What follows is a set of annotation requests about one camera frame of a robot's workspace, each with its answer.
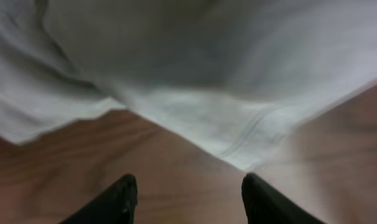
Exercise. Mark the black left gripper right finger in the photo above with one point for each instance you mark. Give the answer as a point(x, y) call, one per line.
point(264, 204)

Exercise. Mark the white t-shirt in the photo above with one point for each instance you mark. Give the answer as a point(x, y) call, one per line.
point(232, 77)

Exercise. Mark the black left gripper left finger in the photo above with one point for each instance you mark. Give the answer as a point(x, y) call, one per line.
point(116, 205)

